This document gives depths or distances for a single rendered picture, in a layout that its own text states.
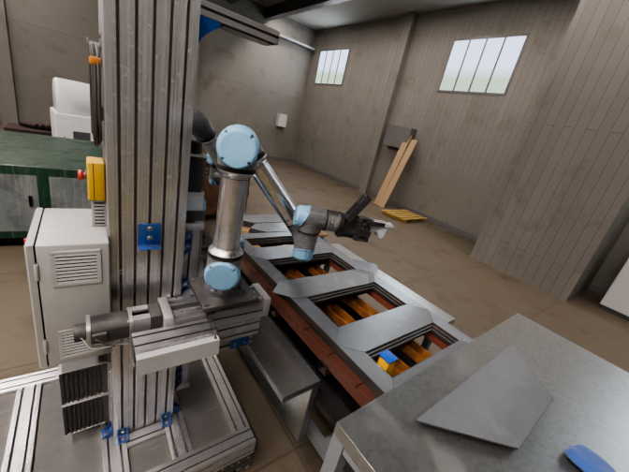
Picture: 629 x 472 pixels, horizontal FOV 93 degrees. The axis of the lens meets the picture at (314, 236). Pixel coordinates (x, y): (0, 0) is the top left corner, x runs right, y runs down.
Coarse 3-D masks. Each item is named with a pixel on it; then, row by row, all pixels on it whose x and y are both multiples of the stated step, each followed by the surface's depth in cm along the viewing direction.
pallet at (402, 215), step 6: (384, 210) 762; (390, 210) 779; (396, 210) 794; (402, 210) 812; (390, 216) 750; (396, 216) 727; (402, 216) 738; (408, 216) 752; (414, 216) 767; (420, 216) 788; (402, 222) 725; (414, 222) 749
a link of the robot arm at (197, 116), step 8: (200, 112) 138; (200, 120) 137; (208, 120) 140; (192, 128) 137; (200, 128) 137; (208, 128) 139; (200, 136) 140; (208, 136) 141; (208, 144) 145; (208, 152) 150; (216, 152) 150; (216, 160) 154
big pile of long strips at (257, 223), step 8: (248, 216) 268; (256, 216) 272; (264, 216) 277; (272, 216) 282; (248, 224) 257; (256, 224) 254; (264, 224) 258; (272, 224) 263; (280, 224) 267; (248, 232) 244; (256, 232) 244
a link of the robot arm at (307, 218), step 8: (296, 208) 101; (304, 208) 100; (312, 208) 101; (320, 208) 102; (296, 216) 99; (304, 216) 99; (312, 216) 99; (320, 216) 100; (328, 216) 101; (296, 224) 100; (304, 224) 100; (312, 224) 100; (320, 224) 101; (312, 232) 101
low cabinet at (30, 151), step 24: (0, 144) 321; (24, 144) 341; (48, 144) 364; (72, 144) 390; (0, 168) 267; (24, 168) 276; (48, 168) 285; (72, 168) 299; (0, 192) 273; (24, 192) 282; (48, 192) 292; (72, 192) 302; (0, 216) 279; (24, 216) 289; (0, 240) 290
